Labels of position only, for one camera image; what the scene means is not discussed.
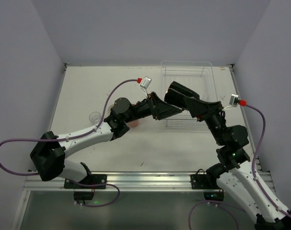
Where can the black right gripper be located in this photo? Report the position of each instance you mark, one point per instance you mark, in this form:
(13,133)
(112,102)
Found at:
(209,112)

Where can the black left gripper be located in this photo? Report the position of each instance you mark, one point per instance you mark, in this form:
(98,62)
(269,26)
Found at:
(152,105)

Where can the black metal mug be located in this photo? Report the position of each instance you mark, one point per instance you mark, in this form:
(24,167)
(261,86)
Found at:
(177,92)

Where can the pink plastic cup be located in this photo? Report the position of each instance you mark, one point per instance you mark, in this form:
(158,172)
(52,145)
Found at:
(133,124)

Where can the clear faceted glass cup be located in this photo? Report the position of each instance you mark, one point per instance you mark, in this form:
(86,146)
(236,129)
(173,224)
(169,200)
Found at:
(95,118)

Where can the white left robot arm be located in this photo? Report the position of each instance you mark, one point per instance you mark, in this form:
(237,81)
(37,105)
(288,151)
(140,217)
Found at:
(51,152)

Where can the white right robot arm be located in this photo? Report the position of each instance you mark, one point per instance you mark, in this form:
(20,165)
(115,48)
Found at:
(236,172)

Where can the right black controller box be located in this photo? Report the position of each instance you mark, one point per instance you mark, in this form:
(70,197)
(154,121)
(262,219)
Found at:
(214,196)

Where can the black controller box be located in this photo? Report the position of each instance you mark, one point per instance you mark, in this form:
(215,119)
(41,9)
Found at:
(214,196)
(83,196)

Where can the left black controller box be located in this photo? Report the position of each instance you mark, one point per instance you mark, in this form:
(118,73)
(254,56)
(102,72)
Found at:
(83,196)

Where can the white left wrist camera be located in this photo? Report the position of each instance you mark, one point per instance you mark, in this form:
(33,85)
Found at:
(144,83)

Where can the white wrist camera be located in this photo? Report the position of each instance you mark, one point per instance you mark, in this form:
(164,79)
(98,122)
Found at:
(233,103)
(144,83)

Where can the clear wire dish rack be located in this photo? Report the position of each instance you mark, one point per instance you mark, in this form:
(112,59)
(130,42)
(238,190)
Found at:
(198,81)

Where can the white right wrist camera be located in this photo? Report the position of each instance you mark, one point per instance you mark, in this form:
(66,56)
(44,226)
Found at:
(233,103)

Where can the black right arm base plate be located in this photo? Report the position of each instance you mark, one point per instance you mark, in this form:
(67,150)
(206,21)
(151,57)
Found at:
(209,182)

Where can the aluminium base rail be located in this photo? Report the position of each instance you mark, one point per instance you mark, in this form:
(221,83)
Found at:
(125,181)

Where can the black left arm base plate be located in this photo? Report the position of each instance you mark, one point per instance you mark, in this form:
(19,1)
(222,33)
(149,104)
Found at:
(94,181)

